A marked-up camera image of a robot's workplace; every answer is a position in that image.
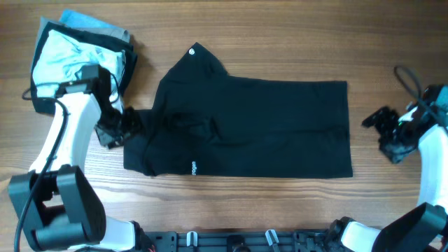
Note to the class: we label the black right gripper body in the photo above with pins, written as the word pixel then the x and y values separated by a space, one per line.
pixel 395 139

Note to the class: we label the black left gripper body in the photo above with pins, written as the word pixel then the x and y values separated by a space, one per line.
pixel 117 127

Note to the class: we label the black t-shirt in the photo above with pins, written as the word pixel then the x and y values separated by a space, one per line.
pixel 205 122

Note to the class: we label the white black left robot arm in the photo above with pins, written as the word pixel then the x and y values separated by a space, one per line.
pixel 56 206

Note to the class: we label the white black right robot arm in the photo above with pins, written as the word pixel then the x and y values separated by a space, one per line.
pixel 416 229

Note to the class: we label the blue folded garment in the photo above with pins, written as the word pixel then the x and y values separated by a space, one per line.
pixel 75 19

